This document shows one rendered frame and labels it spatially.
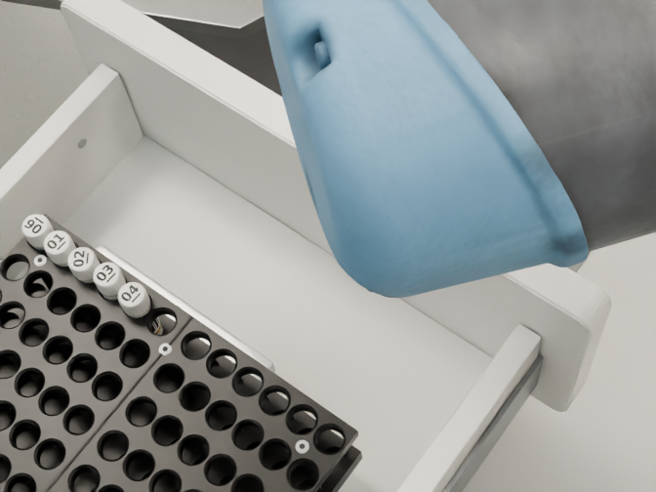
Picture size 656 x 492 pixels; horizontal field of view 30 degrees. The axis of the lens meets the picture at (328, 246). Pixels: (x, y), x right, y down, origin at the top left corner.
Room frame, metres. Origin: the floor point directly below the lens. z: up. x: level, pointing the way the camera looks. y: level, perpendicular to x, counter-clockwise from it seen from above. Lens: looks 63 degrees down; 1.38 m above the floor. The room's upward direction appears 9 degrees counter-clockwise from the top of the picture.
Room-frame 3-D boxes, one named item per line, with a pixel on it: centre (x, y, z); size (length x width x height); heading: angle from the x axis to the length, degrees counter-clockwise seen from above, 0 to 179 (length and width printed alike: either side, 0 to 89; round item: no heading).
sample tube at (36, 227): (0.27, 0.13, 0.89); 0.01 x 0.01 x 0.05
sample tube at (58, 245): (0.26, 0.12, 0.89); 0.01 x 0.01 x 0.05
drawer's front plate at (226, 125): (0.28, 0.00, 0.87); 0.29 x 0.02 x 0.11; 45
